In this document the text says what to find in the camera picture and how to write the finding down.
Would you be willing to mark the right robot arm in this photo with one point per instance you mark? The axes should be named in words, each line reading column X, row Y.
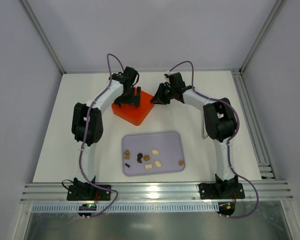
column 219, row 122

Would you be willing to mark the dark round foil chocolate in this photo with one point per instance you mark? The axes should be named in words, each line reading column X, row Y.
column 139, row 155

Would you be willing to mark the tan brick chocolate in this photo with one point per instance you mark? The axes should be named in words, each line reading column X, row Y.
column 127, row 157

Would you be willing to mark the metal serving tongs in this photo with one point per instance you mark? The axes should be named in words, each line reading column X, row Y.
column 203, row 126

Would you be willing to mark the white swirl chocolate lower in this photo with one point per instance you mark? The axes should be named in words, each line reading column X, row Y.
column 158, row 164

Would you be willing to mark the white swirl chocolate upper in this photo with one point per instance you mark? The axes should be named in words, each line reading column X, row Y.
column 155, row 152

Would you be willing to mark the lavender plastic tray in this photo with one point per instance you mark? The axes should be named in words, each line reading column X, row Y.
column 169, row 146

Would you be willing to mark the tan ridged square chocolate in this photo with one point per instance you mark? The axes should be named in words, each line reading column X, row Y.
column 146, row 158

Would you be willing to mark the white rectangular chocolate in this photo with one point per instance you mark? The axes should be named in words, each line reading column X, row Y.
column 148, row 166

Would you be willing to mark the orange chocolate tin box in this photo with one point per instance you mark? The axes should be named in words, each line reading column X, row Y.
column 131, row 114

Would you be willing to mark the slotted cable duct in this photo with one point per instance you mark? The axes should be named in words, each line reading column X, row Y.
column 126, row 207

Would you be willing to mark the white swirl chocolate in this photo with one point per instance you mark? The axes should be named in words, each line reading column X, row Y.
column 155, row 152
column 158, row 164

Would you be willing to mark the orange tin lid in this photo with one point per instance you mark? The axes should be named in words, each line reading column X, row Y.
column 145, row 99

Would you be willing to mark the aluminium frame rail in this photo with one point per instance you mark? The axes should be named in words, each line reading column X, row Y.
column 268, row 190

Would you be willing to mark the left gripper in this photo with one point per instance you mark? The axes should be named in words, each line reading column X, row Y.
column 127, row 98

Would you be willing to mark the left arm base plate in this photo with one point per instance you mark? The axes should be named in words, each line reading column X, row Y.
column 88, row 193

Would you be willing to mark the right side aluminium rail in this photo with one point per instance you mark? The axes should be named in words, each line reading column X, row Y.
column 261, row 150

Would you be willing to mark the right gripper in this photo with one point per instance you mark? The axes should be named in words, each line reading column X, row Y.
column 165, row 93

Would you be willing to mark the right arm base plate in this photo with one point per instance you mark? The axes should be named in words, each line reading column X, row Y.
column 209, row 191

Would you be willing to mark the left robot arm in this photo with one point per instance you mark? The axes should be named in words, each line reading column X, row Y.
column 87, row 123

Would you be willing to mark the tan heart chocolate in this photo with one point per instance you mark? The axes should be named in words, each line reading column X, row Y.
column 126, row 151

